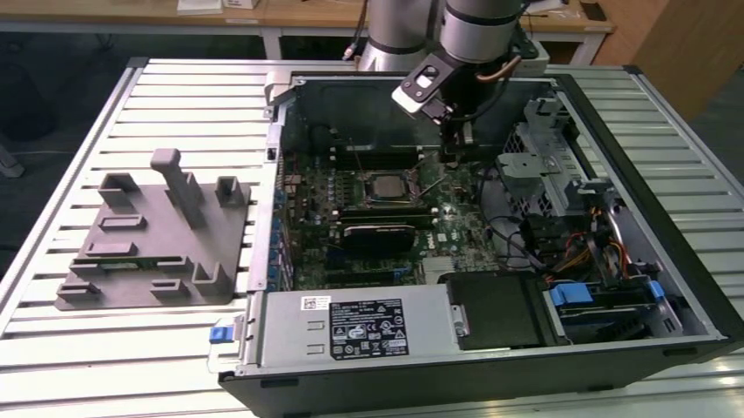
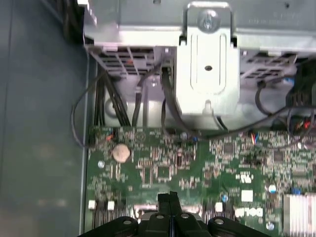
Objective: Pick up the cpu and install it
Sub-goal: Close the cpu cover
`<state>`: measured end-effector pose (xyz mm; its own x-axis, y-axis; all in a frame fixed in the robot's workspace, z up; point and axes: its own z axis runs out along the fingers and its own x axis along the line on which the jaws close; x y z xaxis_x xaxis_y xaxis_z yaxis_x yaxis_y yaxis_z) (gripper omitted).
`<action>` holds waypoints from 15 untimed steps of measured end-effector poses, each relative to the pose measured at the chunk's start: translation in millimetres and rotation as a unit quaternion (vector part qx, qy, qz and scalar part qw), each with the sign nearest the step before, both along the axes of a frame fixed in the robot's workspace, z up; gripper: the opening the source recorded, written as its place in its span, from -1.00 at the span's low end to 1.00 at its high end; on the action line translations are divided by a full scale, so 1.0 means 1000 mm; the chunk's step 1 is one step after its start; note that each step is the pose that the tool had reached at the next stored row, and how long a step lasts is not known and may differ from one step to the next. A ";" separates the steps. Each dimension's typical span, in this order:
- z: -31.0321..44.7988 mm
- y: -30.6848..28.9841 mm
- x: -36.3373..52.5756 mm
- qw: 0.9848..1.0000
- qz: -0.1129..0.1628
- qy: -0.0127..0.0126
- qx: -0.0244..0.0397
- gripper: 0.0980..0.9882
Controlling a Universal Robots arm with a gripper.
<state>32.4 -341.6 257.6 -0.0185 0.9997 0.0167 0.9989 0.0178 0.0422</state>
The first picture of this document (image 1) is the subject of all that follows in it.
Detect black label sticker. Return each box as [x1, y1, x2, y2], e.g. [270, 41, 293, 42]
[328, 298, 408, 361]

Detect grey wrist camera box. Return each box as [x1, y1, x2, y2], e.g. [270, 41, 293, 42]
[515, 41, 548, 73]

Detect black open PC case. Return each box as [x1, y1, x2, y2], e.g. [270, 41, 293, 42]
[217, 64, 744, 418]

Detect black RAM sticks row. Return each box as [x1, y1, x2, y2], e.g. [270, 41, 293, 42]
[339, 208, 433, 230]

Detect black plastic drive cover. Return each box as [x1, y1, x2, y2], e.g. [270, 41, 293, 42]
[437, 272, 559, 352]

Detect silver CPU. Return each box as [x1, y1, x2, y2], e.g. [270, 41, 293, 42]
[373, 176, 407, 197]

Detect grey parts rack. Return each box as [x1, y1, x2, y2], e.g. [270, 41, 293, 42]
[51, 147, 256, 311]

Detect wooden cabinet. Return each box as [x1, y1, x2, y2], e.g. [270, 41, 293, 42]
[591, 0, 744, 127]

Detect CPU socket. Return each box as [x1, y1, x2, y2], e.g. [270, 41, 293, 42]
[359, 172, 419, 206]

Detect silver power supply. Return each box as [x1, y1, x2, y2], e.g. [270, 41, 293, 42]
[254, 285, 470, 369]

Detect hard disk in blue carrier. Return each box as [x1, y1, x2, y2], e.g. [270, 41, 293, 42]
[548, 282, 655, 336]

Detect grey metal drive cage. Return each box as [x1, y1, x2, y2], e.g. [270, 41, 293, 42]
[492, 98, 587, 219]

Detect grey plastic latch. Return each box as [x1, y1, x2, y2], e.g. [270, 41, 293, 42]
[571, 178, 626, 208]

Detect hanging cable with plug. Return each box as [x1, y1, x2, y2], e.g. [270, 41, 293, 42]
[341, 0, 371, 60]

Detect metal socket cover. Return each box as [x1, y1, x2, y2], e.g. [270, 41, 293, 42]
[407, 152, 447, 197]

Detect white stand foot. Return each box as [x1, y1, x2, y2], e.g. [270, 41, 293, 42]
[0, 143, 25, 179]

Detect blue case release latch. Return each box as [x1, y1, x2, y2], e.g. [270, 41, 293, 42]
[206, 317, 245, 347]

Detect small silver heatsink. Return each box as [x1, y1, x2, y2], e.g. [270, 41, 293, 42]
[420, 256, 457, 278]

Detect wooden desk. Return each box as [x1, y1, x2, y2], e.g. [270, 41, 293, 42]
[0, 0, 616, 66]

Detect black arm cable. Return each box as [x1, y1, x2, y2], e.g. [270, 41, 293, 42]
[463, 54, 522, 123]

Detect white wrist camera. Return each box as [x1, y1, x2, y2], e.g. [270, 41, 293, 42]
[389, 54, 457, 118]

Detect green motherboard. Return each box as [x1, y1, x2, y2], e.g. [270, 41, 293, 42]
[277, 147, 506, 291]

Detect black graphics card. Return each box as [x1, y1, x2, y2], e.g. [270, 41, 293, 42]
[340, 224, 416, 253]

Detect orange yellow wire bundle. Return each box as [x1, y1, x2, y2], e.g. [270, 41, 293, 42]
[544, 206, 634, 280]

